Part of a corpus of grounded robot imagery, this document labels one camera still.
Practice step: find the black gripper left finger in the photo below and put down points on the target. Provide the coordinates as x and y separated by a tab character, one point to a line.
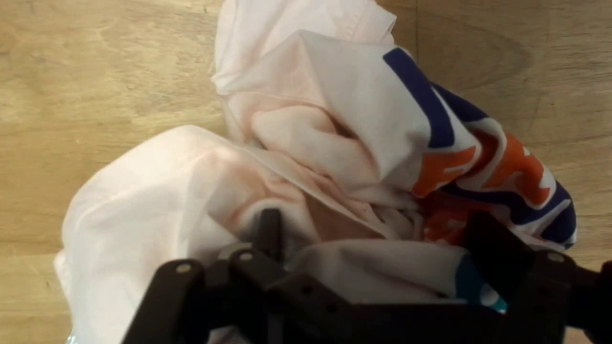
192	299

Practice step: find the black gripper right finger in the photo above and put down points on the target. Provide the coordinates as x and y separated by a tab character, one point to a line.
556	299

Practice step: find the white printed t-shirt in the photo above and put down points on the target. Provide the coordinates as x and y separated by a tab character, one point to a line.
307	127

